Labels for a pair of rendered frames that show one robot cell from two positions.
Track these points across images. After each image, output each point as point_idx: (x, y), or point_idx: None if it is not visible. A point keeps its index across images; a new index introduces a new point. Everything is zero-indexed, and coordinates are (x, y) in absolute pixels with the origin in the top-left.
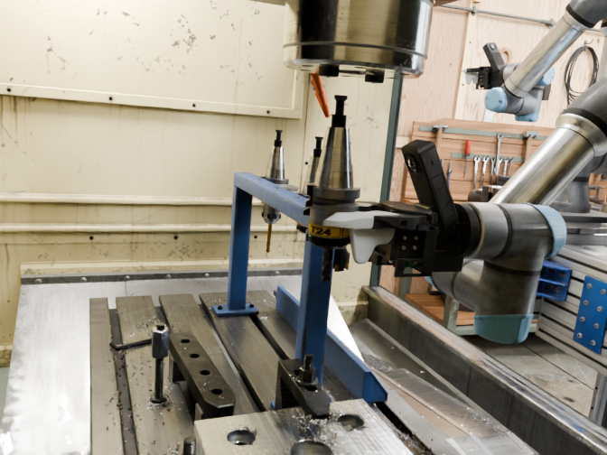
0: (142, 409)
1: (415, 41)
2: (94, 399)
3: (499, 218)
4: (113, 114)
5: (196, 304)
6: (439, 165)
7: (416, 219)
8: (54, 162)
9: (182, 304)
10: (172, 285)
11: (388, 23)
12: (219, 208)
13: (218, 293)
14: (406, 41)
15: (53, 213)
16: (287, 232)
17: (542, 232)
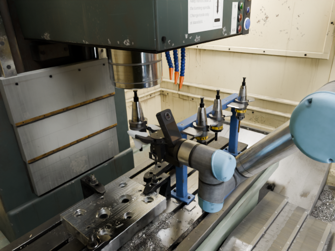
0: (149, 169)
1: (124, 79)
2: (146, 161)
3: (186, 151)
4: (231, 55)
5: (224, 144)
6: (162, 122)
7: (147, 140)
8: (210, 74)
9: (220, 142)
10: (247, 133)
11: (114, 74)
12: (274, 102)
13: (241, 143)
14: (120, 79)
15: (209, 93)
16: None
17: (206, 166)
